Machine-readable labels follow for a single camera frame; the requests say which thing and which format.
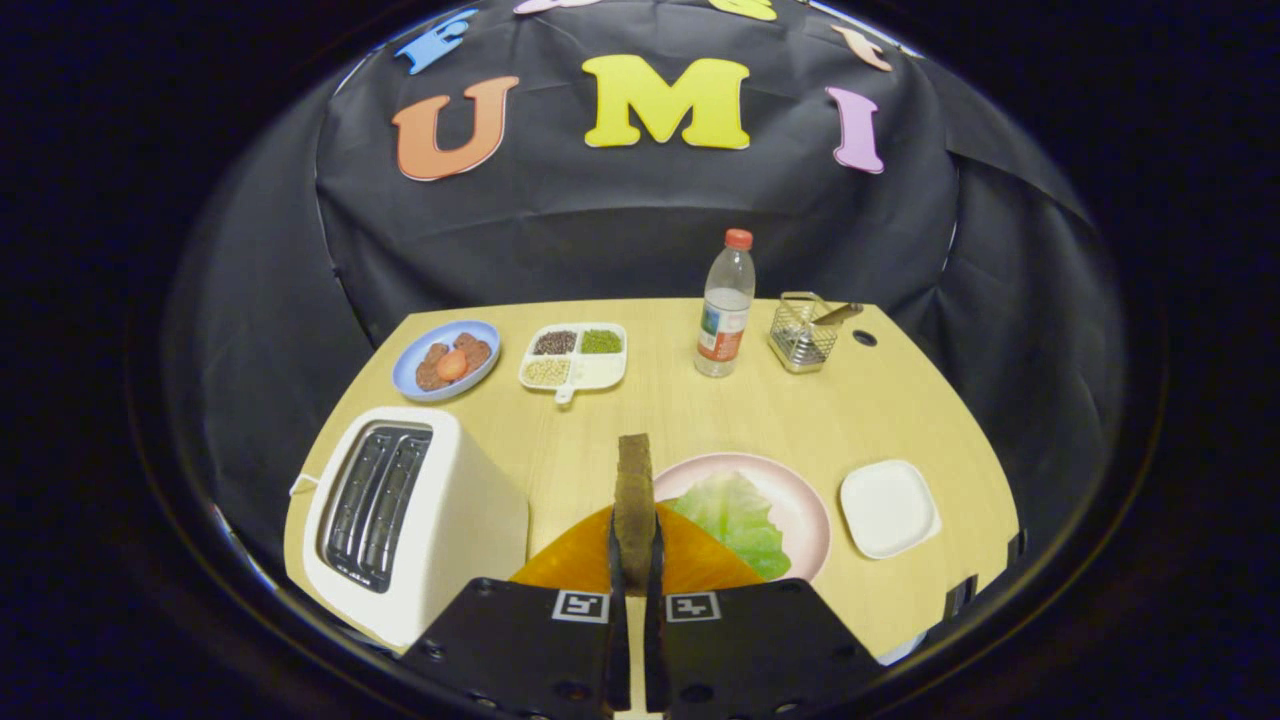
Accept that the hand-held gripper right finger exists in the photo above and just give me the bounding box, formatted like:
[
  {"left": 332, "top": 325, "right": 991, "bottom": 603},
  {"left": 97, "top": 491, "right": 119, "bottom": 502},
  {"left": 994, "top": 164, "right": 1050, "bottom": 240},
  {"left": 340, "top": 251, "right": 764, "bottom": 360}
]
[{"left": 643, "top": 503, "right": 888, "bottom": 720}]

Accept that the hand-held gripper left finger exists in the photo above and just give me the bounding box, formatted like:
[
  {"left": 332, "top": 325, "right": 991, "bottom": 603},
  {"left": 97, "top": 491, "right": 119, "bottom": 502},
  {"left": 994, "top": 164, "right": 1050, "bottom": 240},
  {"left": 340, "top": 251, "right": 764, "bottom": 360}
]
[{"left": 400, "top": 503, "right": 633, "bottom": 720}]

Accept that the green lettuce leaf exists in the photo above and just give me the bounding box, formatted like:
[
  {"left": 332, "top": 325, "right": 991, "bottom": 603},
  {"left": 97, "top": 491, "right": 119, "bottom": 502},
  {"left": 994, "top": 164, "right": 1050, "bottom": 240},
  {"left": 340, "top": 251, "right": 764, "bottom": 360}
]
[{"left": 668, "top": 471, "right": 793, "bottom": 582}]

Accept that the brown toast slice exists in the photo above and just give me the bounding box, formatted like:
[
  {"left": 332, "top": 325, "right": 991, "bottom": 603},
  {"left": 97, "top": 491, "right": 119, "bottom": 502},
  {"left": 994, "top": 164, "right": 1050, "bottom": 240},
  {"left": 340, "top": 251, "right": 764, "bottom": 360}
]
[{"left": 612, "top": 433, "right": 659, "bottom": 596}]

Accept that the pink plate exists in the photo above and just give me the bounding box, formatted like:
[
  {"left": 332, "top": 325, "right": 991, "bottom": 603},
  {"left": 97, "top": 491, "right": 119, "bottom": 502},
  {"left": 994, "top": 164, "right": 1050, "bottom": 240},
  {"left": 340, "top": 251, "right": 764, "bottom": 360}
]
[{"left": 652, "top": 452, "right": 833, "bottom": 584}]

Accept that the white toaster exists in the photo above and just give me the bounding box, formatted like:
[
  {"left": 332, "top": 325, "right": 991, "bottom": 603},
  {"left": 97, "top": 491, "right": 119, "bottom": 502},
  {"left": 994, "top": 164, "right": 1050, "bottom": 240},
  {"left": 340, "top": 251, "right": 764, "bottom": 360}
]
[{"left": 302, "top": 405, "right": 530, "bottom": 649}]

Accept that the white square plate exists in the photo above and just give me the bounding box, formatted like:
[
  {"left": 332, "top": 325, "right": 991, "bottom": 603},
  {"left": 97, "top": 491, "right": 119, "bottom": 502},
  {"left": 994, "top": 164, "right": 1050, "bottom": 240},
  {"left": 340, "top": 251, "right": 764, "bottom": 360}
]
[{"left": 839, "top": 459, "right": 943, "bottom": 561}]

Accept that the white divided grain tray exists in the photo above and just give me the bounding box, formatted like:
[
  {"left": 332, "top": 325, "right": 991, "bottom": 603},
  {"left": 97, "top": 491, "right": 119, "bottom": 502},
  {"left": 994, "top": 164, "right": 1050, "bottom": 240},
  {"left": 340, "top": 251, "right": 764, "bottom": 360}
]
[{"left": 518, "top": 322, "right": 629, "bottom": 406}]

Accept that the blue plate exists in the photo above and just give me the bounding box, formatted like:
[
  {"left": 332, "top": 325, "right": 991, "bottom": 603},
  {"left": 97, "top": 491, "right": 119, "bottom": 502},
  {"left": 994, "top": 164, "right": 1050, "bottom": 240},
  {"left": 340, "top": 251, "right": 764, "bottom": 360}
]
[{"left": 391, "top": 320, "right": 502, "bottom": 403}]

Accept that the clear water bottle red cap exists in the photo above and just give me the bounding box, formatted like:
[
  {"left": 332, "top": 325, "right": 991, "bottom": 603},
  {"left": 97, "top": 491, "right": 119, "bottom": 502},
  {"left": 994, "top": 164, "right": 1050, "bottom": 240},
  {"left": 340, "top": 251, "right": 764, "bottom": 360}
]
[{"left": 694, "top": 228, "right": 757, "bottom": 379}]

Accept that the black backdrop cloth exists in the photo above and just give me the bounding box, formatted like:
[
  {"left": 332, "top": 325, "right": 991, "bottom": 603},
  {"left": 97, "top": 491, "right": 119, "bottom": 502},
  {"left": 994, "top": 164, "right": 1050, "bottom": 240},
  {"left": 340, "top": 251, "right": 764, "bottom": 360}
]
[{"left": 160, "top": 0, "right": 1126, "bottom": 561}]

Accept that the metal wire utensil holder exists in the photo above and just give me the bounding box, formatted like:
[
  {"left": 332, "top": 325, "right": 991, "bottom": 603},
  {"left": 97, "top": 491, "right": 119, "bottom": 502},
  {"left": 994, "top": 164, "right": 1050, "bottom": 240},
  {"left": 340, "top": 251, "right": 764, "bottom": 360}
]
[{"left": 768, "top": 291, "right": 843, "bottom": 375}]

